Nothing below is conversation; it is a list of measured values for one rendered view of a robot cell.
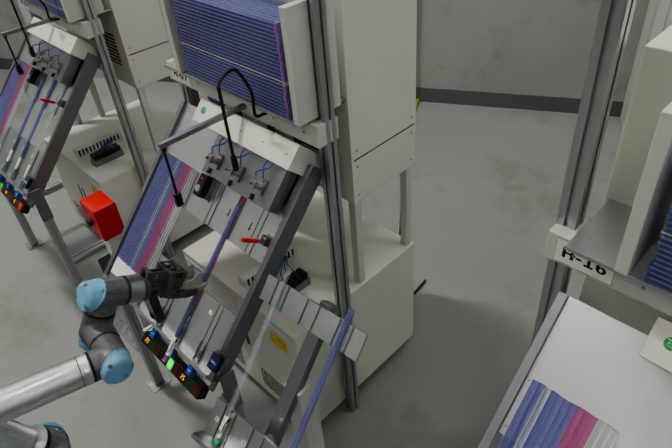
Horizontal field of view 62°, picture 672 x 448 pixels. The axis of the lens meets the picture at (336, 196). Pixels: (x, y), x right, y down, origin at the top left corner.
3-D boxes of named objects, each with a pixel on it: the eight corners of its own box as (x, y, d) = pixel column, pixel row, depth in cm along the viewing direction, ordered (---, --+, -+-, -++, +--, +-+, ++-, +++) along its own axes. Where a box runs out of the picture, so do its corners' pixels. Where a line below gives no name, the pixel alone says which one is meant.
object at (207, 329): (217, 374, 172) (209, 375, 169) (115, 274, 211) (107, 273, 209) (243, 319, 171) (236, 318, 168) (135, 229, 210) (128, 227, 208)
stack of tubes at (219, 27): (290, 120, 155) (277, 24, 139) (187, 74, 185) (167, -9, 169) (323, 103, 161) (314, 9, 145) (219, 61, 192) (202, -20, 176)
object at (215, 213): (273, 267, 171) (262, 265, 167) (160, 187, 211) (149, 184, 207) (320, 169, 169) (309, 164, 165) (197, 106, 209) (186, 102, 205)
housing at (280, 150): (316, 182, 171) (287, 170, 159) (221, 131, 200) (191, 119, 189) (328, 158, 170) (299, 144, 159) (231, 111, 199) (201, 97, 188)
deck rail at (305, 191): (225, 381, 173) (210, 382, 168) (221, 377, 174) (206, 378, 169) (325, 171, 168) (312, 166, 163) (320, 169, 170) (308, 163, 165)
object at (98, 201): (137, 351, 270) (82, 226, 224) (114, 326, 285) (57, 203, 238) (180, 322, 283) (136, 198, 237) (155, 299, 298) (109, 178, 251)
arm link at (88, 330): (84, 364, 138) (93, 327, 134) (71, 336, 145) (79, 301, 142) (116, 359, 143) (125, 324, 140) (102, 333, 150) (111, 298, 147)
